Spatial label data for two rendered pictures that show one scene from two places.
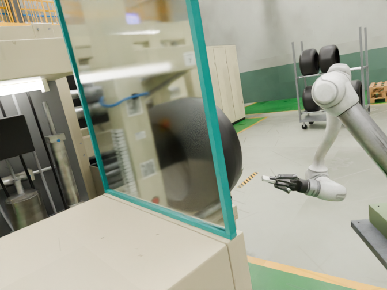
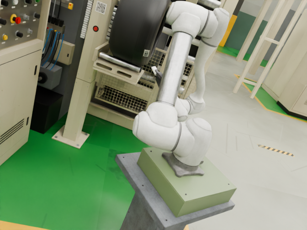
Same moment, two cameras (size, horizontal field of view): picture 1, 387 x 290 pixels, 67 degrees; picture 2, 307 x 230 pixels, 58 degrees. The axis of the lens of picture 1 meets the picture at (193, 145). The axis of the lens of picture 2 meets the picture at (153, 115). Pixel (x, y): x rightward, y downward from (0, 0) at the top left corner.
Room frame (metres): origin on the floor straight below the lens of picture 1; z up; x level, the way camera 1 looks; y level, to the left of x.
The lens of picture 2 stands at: (0.08, -1.62, 1.57)
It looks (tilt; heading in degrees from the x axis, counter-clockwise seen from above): 26 degrees down; 39
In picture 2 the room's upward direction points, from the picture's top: 21 degrees clockwise
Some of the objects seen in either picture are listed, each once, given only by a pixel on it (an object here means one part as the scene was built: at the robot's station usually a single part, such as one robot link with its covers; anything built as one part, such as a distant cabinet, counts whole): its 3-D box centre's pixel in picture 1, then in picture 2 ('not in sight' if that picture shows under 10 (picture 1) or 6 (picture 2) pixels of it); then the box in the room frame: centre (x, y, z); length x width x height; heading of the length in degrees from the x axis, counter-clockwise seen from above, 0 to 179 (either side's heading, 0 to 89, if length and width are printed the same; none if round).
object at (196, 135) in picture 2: not in sight; (193, 138); (1.20, -1.00, 0.92); 0.18 x 0.16 x 0.22; 141
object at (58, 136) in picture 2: not in sight; (71, 135); (1.34, 0.26, 0.01); 0.27 x 0.27 x 0.02; 40
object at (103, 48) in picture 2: not in sight; (103, 49); (1.41, 0.22, 0.90); 0.40 x 0.03 x 0.10; 40
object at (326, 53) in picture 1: (331, 81); not in sight; (6.27, -3.14, 0.96); 1.30 x 0.62 x 1.92; 50
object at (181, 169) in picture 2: not in sight; (187, 160); (1.22, -1.01, 0.78); 0.22 x 0.18 x 0.06; 166
